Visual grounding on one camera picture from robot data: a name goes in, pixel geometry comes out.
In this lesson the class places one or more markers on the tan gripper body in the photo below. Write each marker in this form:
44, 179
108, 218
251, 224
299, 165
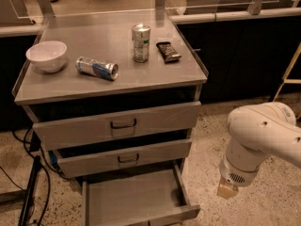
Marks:
232, 174

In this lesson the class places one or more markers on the grey bottom drawer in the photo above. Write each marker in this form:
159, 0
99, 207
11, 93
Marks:
151, 195

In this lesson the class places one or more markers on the grey drawer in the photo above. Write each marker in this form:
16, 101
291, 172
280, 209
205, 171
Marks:
151, 195
124, 158
106, 127

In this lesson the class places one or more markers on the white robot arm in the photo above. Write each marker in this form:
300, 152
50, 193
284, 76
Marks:
257, 132

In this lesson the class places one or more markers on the grey metal drawer cabinet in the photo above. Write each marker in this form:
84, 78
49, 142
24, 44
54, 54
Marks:
107, 37

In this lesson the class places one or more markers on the grey middle drawer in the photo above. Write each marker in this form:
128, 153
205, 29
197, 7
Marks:
124, 158

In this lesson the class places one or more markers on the grey top drawer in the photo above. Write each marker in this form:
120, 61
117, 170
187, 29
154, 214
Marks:
106, 127

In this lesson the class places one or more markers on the dark chocolate bar wrapper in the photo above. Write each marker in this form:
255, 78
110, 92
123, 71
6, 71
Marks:
168, 53

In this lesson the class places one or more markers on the lying blue silver can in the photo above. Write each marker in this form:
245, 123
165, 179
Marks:
104, 70

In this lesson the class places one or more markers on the upright silver green can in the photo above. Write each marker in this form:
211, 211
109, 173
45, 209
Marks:
141, 35

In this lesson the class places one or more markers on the white railing bar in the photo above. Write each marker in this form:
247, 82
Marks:
234, 16

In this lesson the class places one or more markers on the black floor stand bar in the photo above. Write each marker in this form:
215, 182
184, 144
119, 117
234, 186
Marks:
29, 191

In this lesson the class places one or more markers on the white bowl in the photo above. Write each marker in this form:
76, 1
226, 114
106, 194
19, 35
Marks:
48, 56

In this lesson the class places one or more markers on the yellow wheeled cart frame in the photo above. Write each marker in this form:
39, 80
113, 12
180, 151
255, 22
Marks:
285, 77

